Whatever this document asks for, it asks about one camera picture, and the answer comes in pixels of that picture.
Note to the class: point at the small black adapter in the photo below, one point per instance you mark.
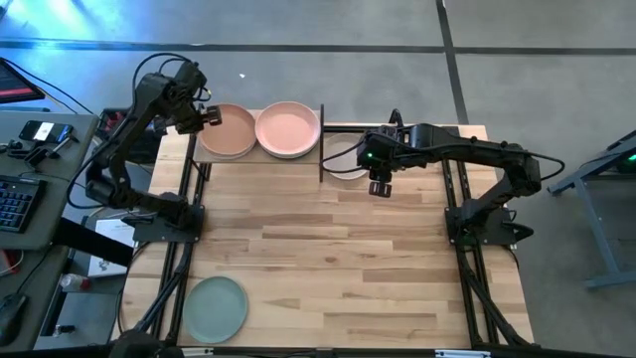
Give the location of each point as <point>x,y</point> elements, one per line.
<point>63,329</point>

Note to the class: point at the black backlit keyboard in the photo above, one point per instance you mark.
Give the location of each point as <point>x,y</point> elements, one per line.
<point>17,204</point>

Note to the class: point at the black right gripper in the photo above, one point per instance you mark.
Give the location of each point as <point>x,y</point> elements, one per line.
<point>391,154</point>

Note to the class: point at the black flat bar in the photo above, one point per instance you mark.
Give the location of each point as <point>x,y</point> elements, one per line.
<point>89,241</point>

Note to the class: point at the black smartphone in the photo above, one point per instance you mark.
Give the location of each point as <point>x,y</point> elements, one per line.
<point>45,131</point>

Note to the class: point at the black aluminium rig frame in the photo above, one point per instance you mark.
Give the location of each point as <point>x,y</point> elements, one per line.
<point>443,189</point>

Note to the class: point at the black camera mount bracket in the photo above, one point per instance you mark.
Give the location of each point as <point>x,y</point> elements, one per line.
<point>396,118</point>

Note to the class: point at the silver frame bracket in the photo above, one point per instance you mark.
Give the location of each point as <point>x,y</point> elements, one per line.
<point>462,354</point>
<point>199,352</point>

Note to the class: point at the red black toolbox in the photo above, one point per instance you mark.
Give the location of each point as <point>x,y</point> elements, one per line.
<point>113,119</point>

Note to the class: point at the small beige plate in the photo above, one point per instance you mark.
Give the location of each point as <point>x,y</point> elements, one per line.
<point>340,141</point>

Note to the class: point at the grey office desk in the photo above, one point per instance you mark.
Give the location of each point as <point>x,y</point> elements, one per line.
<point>57,219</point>

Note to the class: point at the white paper box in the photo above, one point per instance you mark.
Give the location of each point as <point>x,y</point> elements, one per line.
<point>107,248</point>

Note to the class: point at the pink plate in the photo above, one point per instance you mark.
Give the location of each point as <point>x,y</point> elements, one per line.
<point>288,128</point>

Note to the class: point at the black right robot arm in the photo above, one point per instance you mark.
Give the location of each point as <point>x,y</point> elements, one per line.
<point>472,146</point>

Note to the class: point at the black phone holder gadget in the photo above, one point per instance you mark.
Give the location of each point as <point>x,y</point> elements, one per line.
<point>40,154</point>

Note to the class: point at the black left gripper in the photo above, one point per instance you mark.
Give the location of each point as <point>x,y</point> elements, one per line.
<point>191,118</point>

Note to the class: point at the sage green plate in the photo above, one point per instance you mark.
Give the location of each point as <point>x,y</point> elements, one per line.
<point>214,309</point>

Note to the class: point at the black computer mouse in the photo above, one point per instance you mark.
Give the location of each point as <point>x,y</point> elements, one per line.
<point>11,318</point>

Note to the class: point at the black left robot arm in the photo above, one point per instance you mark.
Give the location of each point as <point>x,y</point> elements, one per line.
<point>126,136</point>

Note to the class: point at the dark computer monitor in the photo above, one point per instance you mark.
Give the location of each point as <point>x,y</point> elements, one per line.
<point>15,84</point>

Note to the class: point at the grey metal stand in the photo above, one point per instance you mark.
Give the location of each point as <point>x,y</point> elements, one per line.
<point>613,279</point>

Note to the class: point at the clear bottle red cap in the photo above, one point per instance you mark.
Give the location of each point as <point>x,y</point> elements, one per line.
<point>74,282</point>

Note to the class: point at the terracotta plate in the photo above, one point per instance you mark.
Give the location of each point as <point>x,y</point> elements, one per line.
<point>231,131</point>

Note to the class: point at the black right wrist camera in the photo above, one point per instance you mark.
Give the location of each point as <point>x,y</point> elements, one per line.
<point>371,155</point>

